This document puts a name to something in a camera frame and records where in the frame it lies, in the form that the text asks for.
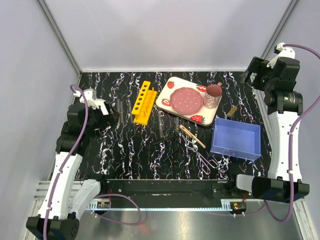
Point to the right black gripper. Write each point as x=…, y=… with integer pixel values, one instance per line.
x=258, y=66

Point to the pink polka dot plate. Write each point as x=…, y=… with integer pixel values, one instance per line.
x=186, y=101

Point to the wooden test tube clamp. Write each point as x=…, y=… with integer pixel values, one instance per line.
x=188, y=133

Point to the metal crucible tongs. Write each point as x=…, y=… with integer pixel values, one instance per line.
x=206, y=164

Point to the yellow test tube rack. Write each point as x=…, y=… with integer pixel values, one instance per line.
x=144, y=103

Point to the glass test tube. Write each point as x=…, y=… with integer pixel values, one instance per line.
x=122, y=112
x=161, y=123
x=118, y=108
x=176, y=125

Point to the blue plastic box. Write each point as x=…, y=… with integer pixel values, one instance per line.
x=236, y=139

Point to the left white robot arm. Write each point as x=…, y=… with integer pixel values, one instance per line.
x=59, y=216

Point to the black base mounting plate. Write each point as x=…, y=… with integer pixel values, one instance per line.
x=187, y=195

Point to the pink patterned mug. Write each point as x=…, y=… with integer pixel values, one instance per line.
x=213, y=95

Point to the small brown cork piece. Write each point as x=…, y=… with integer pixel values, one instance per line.
x=232, y=111

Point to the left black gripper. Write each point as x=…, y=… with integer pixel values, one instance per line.
x=108, y=120

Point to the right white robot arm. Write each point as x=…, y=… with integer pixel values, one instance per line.
x=284, y=106

